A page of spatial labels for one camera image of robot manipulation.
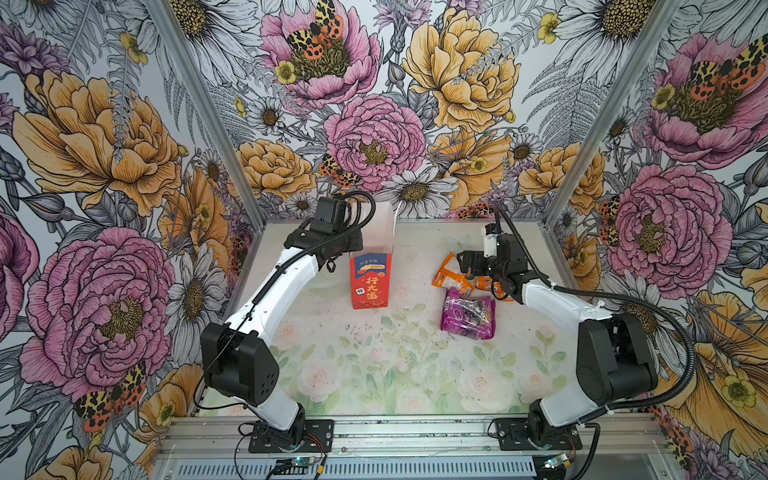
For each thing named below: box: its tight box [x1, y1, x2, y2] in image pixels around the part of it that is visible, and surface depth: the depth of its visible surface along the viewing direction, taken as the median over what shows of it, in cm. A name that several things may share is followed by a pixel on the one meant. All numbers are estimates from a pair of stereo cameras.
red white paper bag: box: [350, 202, 398, 310], surface depth 87 cm
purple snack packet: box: [440, 287, 496, 340], surface depth 91 cm
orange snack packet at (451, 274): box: [432, 253, 474, 295], surface depth 101 cm
